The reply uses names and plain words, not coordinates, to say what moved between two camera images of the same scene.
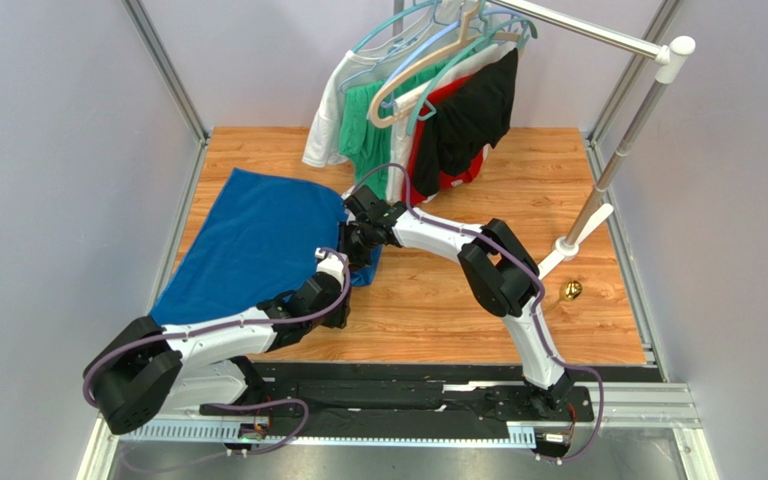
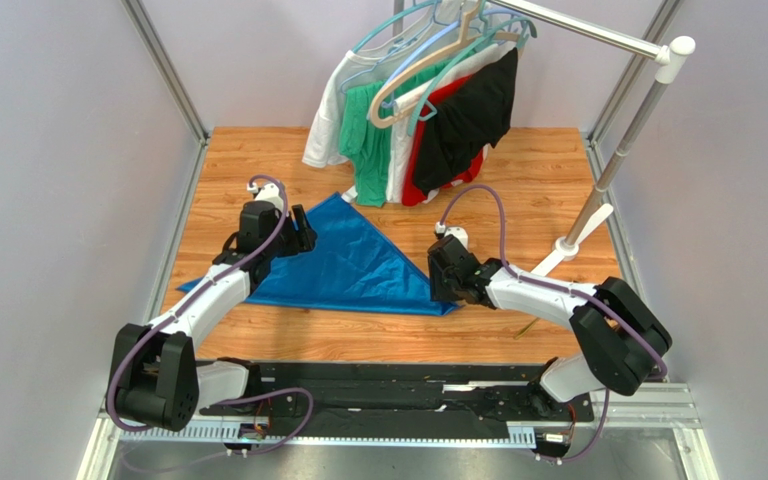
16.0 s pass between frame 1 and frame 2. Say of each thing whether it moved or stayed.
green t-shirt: stayed
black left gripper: moved
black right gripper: moved
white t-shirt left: stayed
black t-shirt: stayed
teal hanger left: stayed
